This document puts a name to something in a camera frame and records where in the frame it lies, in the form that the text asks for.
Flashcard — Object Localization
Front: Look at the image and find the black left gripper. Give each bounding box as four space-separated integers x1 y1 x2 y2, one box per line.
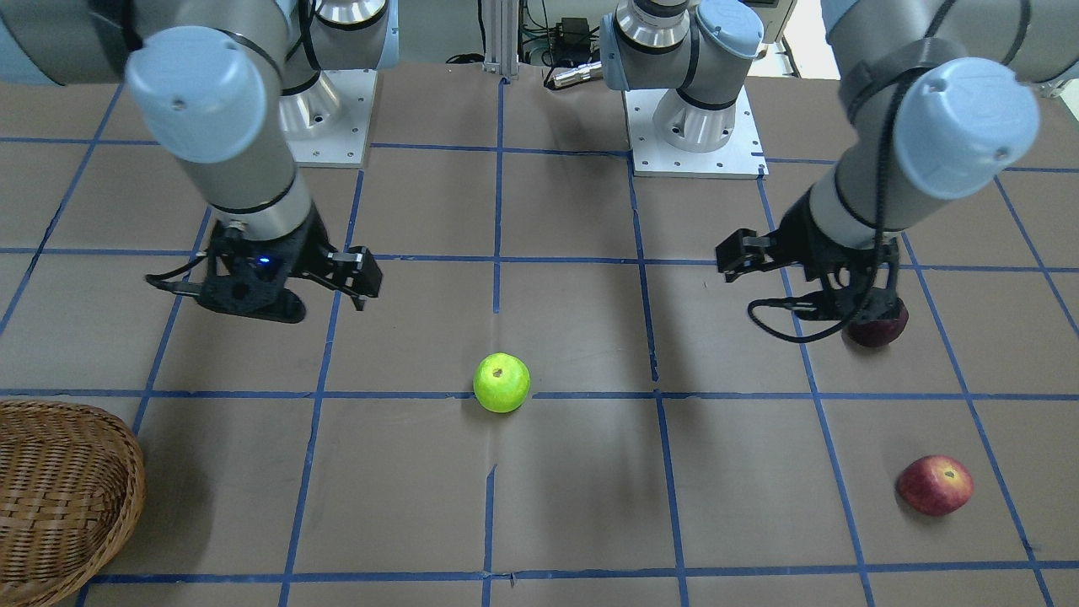
714 187 900 296

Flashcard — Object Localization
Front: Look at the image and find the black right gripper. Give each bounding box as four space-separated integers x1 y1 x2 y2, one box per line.
206 207 383 311

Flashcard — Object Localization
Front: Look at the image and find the dark red apple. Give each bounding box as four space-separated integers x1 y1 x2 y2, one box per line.
843 299 910 349

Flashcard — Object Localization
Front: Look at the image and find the green apple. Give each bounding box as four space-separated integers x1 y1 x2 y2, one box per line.
472 351 531 414

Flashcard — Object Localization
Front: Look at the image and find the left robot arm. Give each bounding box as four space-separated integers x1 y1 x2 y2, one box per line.
599 1 1076 322

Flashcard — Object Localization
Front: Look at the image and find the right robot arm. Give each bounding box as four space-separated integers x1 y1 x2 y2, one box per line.
3 1 400 323

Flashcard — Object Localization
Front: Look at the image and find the woven wicker basket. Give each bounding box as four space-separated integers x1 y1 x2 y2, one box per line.
1 399 147 606

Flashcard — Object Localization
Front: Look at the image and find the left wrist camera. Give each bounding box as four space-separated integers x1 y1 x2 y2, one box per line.
747 287 903 343

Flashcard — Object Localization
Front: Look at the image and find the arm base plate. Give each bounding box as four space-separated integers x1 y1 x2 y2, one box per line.
279 69 380 169
623 88 770 180

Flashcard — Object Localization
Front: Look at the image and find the aluminium frame post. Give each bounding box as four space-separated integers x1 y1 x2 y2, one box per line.
480 0 520 84

